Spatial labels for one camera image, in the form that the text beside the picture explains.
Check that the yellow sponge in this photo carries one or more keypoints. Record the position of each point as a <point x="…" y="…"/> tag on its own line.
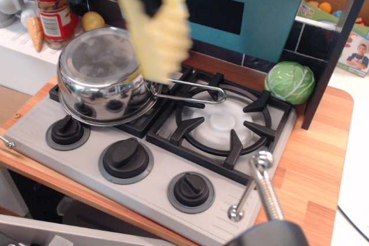
<point x="161" y="42"/>

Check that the stainless steel pot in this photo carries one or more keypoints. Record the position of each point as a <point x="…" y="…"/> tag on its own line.
<point x="99" y="82"/>

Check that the yellow toy lemon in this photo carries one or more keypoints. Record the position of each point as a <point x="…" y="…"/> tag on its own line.
<point x="92" y="20"/>

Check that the red lid spice jar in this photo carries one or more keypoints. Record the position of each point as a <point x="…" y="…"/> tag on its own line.
<point x="57" y="22"/>

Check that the large teal plastic bin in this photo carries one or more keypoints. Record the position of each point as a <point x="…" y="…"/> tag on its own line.
<point x="256" y="28"/>

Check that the left black burner grate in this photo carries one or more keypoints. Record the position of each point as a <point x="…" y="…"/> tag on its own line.
<point x="139" y="127"/>

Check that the black burner grate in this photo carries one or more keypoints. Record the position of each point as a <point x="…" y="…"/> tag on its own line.
<point x="222" y="137"/>
<point x="139" y="127"/>

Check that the toy ice cream cone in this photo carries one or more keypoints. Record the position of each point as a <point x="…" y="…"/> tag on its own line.
<point x="31" y="20"/>

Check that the grey toy faucet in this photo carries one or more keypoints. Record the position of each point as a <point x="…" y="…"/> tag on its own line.
<point x="9" y="9"/>

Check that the right black burner grate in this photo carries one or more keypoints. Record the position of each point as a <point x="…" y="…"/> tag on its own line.
<point x="222" y="137"/>

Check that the left black stove knob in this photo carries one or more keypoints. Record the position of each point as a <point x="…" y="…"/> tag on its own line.
<point x="67" y="134"/>

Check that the black stove knob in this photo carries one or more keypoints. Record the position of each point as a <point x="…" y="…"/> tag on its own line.
<point x="67" y="134"/>
<point x="126" y="162"/>
<point x="191" y="192"/>

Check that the green toy cabbage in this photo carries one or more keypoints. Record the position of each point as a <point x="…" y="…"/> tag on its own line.
<point x="290" y="82"/>

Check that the middle black stove knob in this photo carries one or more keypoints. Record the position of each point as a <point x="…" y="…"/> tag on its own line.
<point x="126" y="162"/>

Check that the orange toy fruit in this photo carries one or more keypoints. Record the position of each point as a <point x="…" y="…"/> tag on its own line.
<point x="325" y="7"/>

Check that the grey toy stove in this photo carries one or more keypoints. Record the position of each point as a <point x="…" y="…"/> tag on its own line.
<point x="185" y="166"/>

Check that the silver metal clamp screw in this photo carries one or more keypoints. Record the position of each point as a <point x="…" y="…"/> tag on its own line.
<point x="260" y="164"/>

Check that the right black stove knob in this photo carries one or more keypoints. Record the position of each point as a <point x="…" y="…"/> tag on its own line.
<point x="191" y="192"/>

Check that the small metal rod left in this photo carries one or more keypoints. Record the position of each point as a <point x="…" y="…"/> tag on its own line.
<point x="9" y="144"/>

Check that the toy box with boy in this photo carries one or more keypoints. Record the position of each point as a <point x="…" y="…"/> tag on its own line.
<point x="354" y="56"/>

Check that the grey panel bottom left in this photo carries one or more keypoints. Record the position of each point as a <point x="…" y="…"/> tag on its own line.
<point x="23" y="231"/>

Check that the dark vertical post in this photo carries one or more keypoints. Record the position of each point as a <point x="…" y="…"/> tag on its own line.
<point x="343" y="28"/>

